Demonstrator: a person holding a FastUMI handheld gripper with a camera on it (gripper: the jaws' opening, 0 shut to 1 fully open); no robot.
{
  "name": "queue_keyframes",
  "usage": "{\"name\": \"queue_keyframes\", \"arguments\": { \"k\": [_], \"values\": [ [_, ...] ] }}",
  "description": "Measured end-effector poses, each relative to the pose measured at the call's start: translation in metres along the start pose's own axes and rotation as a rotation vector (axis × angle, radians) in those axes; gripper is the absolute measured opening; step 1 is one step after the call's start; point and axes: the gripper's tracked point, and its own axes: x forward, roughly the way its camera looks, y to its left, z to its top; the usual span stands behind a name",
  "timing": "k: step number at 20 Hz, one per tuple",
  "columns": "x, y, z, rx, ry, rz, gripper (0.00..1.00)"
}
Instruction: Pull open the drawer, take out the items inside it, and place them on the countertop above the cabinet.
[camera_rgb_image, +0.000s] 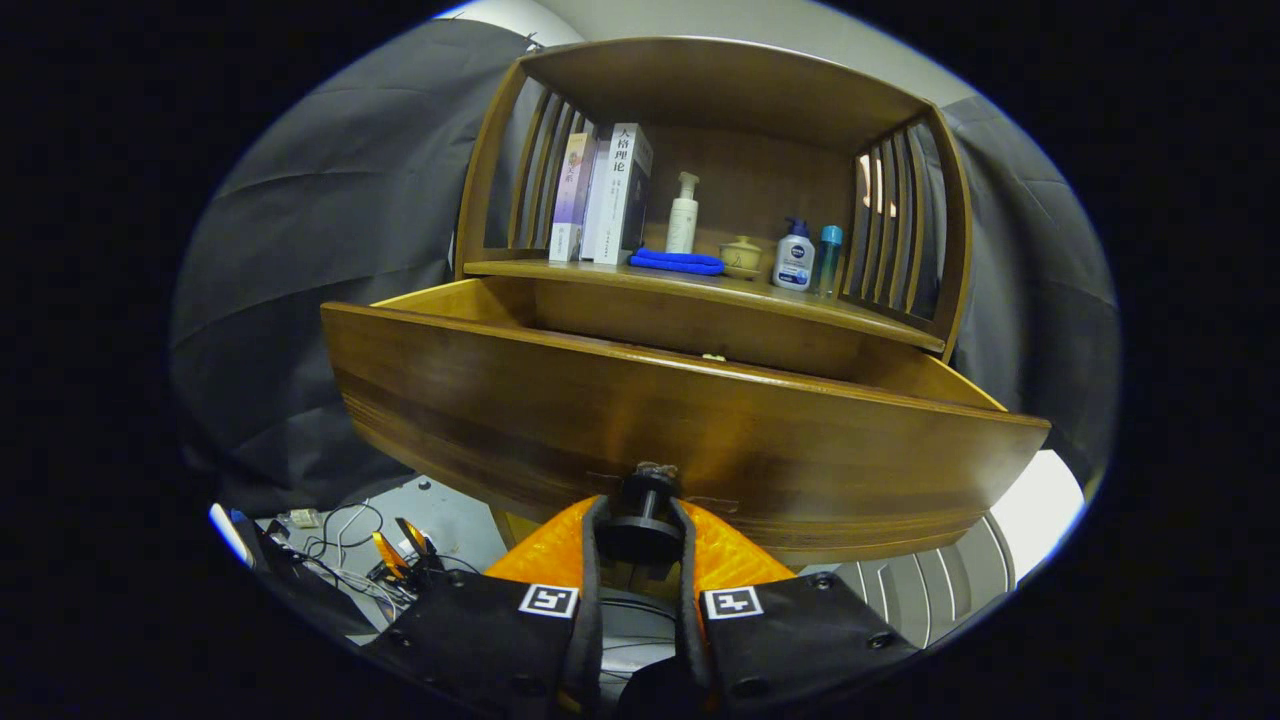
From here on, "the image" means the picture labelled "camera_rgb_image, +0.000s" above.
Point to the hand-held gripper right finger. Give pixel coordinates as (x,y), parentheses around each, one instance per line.
(690,620)

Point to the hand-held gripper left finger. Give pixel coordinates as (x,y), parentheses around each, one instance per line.
(592,620)

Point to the brown wooden drawer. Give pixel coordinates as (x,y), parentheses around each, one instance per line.
(600,420)

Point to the wooden countertop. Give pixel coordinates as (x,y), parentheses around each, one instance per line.
(760,292)

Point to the brown wooden cabinet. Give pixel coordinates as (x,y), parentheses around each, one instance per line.
(740,90)

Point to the orange and black tool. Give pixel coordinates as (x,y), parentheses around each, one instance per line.
(415,538)
(388,555)

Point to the white ribbed object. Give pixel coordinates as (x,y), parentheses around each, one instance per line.
(930,590)

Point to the small white adapter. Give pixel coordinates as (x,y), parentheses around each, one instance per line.
(305,518)

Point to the blue folded cloth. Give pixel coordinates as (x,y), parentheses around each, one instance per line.
(680,263)

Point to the yellow lidded teacup with saucer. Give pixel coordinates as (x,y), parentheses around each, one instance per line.
(741,258)

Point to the white box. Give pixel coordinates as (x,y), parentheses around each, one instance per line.
(1040,500)

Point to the white lotion bottle blue cap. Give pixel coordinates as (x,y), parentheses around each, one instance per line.
(794,262)

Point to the teal bottle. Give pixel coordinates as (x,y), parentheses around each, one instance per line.
(829,265)

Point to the white pump bottle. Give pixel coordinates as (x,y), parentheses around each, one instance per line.
(682,220)

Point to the thin white book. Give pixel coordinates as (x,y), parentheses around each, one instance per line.
(597,210)

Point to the purple book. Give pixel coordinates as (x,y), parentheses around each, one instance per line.
(570,200)

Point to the white book with portrait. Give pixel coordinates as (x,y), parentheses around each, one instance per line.
(618,200)

